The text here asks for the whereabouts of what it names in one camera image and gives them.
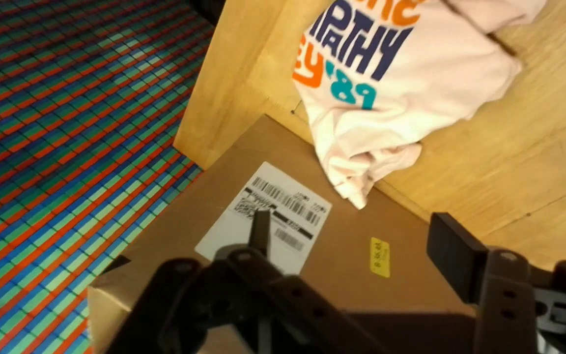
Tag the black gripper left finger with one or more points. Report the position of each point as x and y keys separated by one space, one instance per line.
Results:
x=250 y=307

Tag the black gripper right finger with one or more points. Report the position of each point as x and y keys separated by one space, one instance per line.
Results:
x=511 y=301

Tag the peach printed shirt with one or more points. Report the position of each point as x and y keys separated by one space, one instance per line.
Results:
x=413 y=85

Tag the cardboard box with white label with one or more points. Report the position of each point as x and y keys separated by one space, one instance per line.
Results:
x=342 y=256

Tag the multicolour patterned backdrop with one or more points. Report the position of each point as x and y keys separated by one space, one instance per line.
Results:
x=67 y=150

